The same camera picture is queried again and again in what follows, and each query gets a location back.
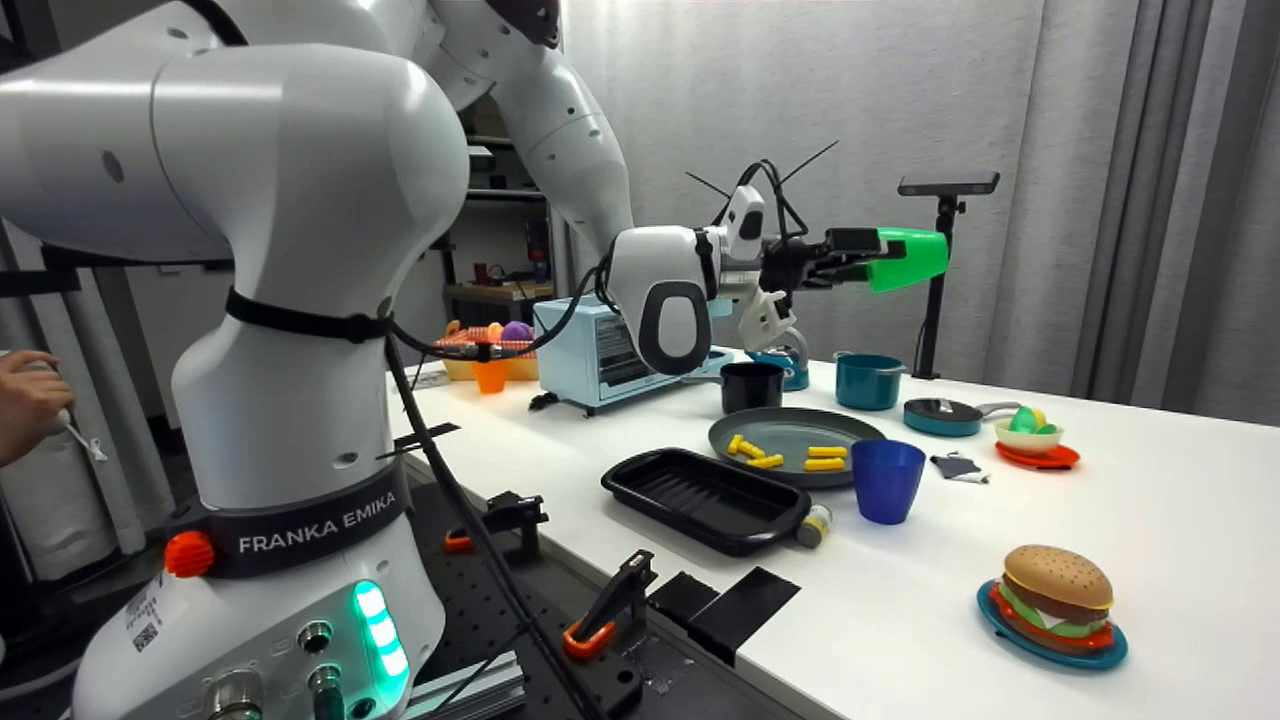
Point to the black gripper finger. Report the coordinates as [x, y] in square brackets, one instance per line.
[854, 243]
[839, 272]

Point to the teal cooking pot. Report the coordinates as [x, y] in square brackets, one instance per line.
[871, 384]

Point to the toy burger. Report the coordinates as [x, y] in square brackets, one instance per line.
[1056, 584]

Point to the black rectangular tray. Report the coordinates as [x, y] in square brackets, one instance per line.
[702, 501]

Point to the small yellow-labelled can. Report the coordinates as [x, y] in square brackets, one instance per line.
[815, 526]

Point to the light blue toaster oven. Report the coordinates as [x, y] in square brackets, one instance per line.
[586, 354]

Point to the black camera stand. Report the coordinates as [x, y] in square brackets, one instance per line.
[942, 287]

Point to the green yellow toy taco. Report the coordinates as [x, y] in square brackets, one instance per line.
[1028, 428]

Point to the aluminium extrusion rail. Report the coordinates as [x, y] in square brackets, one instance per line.
[467, 686]

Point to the green plastic cup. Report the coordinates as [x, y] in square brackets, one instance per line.
[915, 261]

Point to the small orange plate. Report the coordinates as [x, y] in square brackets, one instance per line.
[1037, 463]

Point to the teal frying pan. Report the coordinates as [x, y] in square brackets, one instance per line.
[942, 419]

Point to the yellow toy fry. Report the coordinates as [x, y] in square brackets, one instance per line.
[826, 463]
[771, 463]
[745, 447]

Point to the small teal plate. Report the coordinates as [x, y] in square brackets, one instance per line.
[1052, 652]

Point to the black pot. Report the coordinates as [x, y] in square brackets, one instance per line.
[750, 384]

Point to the grey oval plate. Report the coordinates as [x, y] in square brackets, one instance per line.
[803, 427]

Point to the dark metal shelf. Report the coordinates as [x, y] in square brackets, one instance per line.
[507, 195]

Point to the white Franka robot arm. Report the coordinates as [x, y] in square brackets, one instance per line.
[307, 203]

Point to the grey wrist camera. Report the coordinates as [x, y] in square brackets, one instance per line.
[745, 221]

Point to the purple toy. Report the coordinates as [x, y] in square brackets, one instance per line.
[517, 328]

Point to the blue plastic cup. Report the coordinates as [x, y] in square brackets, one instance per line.
[885, 483]

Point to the black tape patch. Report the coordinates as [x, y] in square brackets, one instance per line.
[734, 605]

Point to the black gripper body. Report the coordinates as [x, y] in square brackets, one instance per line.
[793, 267]

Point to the black perforated base board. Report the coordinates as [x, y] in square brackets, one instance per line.
[532, 584]

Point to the person's hand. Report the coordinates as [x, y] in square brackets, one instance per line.
[31, 403]

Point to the grey curtain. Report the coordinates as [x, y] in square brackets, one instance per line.
[1132, 203]

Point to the black camera on stand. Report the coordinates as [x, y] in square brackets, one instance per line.
[944, 181]

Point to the small grey black clip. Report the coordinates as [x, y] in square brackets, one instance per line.
[957, 467]

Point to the orange plastic cup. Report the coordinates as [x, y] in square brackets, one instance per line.
[494, 373]

